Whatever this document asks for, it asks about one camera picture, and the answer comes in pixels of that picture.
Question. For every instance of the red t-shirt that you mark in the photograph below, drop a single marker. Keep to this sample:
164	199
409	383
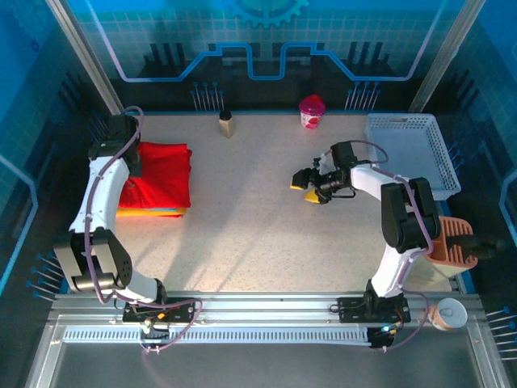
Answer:
165	178

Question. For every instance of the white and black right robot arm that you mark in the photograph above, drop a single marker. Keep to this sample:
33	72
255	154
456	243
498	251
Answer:
371	180

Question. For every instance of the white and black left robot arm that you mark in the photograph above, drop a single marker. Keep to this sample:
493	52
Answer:
97	202

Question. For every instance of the stack of folded cloths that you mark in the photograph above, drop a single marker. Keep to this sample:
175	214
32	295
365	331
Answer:
137	212

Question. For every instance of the pink lidded cup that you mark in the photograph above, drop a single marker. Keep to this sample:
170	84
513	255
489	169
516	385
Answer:
312	113

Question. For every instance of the white perforated plastic basket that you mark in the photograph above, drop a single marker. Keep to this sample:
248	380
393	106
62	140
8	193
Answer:
408	149

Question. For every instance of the beige bottle with black cap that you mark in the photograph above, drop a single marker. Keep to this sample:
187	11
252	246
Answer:
227	125

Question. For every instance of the orange folded t-shirt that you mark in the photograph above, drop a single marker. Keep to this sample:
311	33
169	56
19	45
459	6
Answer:
182	213

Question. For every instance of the terracotta and beige utensil holder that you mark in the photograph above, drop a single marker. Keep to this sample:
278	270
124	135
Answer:
456	230

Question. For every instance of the pull-tab tin can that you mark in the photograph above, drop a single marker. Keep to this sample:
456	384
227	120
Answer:
448	315

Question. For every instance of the aluminium frame post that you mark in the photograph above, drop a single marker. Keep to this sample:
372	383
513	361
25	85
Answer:
444	60
89	60

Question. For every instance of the aluminium mounting rail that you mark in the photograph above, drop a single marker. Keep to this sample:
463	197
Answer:
262	303

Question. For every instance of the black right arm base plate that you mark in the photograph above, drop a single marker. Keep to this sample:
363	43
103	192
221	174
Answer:
349	309

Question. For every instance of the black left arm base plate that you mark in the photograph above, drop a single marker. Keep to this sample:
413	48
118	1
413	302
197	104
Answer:
133	316

